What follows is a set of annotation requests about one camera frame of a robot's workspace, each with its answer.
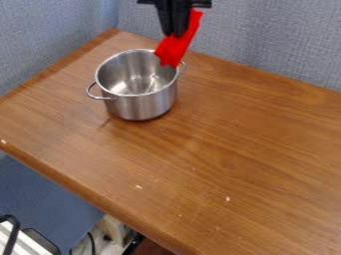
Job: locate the stainless steel pot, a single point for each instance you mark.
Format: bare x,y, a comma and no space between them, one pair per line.
135,85

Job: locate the red plastic block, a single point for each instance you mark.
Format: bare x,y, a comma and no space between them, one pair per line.
172,47

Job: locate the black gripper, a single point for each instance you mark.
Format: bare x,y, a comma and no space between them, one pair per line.
174,13

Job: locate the white clutter under table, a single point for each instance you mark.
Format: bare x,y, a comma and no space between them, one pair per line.
110,238

